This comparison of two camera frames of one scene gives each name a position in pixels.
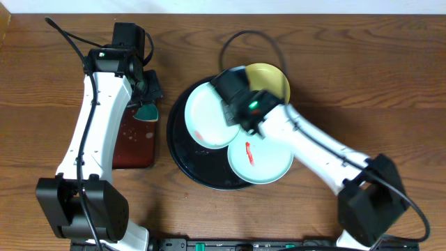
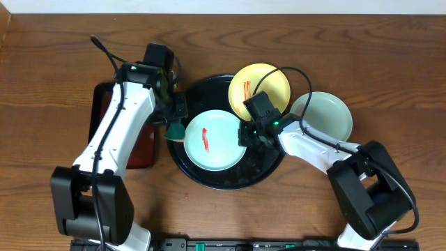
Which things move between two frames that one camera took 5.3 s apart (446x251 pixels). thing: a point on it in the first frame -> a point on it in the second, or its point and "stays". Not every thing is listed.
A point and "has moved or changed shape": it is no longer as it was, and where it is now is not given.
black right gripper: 227,113 -> 243,139
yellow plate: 265,77 stays
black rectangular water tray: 135,141 stays
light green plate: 256,160 -> 211,141
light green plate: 205,120 -> 324,113
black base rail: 277,245 stays
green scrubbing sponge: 147,112 has moved or changed shape
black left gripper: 155,92 -> 182,112
